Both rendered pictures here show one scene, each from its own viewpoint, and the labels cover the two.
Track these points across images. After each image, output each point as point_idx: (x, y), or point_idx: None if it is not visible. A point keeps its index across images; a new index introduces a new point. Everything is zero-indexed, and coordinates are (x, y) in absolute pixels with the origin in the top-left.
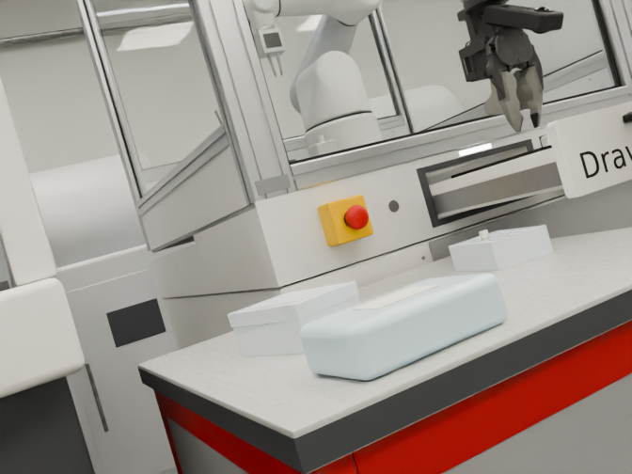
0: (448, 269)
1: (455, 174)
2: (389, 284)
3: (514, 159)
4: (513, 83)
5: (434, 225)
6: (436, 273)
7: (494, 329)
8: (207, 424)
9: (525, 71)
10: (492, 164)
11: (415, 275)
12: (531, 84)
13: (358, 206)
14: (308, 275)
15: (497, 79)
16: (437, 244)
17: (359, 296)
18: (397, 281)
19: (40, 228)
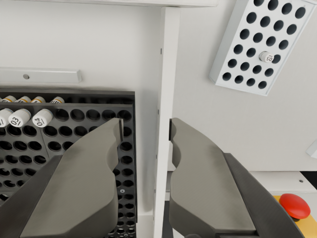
0: (238, 108)
1: (136, 236)
2: (267, 136)
3: (171, 117)
4: (188, 182)
5: (167, 202)
6: (249, 110)
7: None
8: None
9: (84, 232)
10: (134, 186)
11: (240, 138)
12: (97, 171)
13: (300, 212)
14: (298, 194)
15: (275, 202)
16: (168, 187)
17: (303, 129)
18: (259, 137)
19: None
